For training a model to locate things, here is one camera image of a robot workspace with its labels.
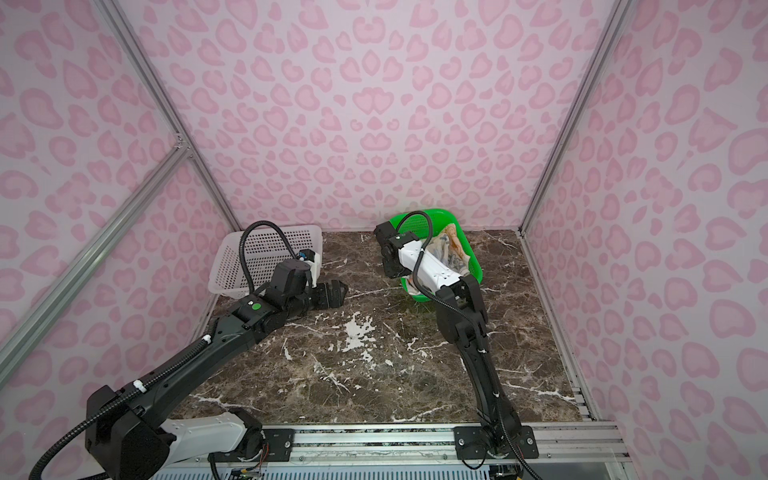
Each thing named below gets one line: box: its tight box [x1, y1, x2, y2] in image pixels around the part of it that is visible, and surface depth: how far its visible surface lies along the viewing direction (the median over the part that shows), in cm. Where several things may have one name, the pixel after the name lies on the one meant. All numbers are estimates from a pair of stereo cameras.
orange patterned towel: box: [443, 223, 471, 260], surface depth 105 cm
